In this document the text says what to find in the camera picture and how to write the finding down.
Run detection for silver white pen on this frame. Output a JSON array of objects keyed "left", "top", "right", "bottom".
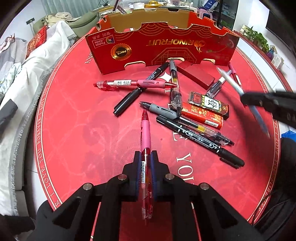
[{"left": 216, "top": 67, "right": 271, "bottom": 138}]

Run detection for clear black gel pen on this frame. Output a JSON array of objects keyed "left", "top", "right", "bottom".
[{"left": 206, "top": 76, "right": 226, "bottom": 98}]

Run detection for black double-tip marker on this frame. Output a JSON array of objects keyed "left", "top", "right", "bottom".
[{"left": 156, "top": 115, "right": 245, "bottom": 169}]

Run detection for black marker pen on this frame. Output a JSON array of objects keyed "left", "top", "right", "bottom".
[{"left": 113, "top": 62, "right": 169, "bottom": 117}]

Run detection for round red wedding mat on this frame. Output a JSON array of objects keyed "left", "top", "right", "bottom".
[{"left": 34, "top": 38, "right": 281, "bottom": 240}]

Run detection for gold lid jar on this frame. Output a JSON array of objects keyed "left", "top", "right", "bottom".
[{"left": 144, "top": 1, "right": 163, "bottom": 9}]

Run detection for dark patterned small box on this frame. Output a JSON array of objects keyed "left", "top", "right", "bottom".
[{"left": 188, "top": 91, "right": 229, "bottom": 120}]

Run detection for red embroidered cushion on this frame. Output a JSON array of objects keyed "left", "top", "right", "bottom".
[{"left": 26, "top": 26, "right": 47, "bottom": 58}]

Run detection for green armchair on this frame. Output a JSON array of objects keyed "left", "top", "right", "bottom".
[{"left": 33, "top": 11, "right": 99, "bottom": 38}]

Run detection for grey grip gel pen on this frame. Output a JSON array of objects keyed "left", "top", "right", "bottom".
[{"left": 139, "top": 101, "right": 234, "bottom": 146}]

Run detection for dark red flat case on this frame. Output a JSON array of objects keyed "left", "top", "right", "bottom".
[{"left": 177, "top": 61, "right": 215, "bottom": 90}]

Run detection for clear pen yellow ink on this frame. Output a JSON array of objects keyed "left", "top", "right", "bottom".
[{"left": 169, "top": 59, "right": 183, "bottom": 117}]

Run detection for red pink gel pen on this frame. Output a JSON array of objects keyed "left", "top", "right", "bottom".
[{"left": 140, "top": 109, "right": 153, "bottom": 220}]

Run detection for red cardboard fruit box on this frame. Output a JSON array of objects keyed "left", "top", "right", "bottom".
[{"left": 85, "top": 8, "right": 239, "bottom": 74}]

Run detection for green potted plants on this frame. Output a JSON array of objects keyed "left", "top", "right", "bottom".
[{"left": 240, "top": 25, "right": 269, "bottom": 53}]

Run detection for white sofa blanket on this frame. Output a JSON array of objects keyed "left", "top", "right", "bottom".
[{"left": 1, "top": 21, "right": 76, "bottom": 216}]

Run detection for pink red clip pen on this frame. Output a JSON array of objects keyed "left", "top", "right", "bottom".
[{"left": 93, "top": 79, "right": 178, "bottom": 90}]

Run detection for thin pink pen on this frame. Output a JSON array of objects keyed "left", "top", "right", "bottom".
[{"left": 228, "top": 62, "right": 242, "bottom": 87}]

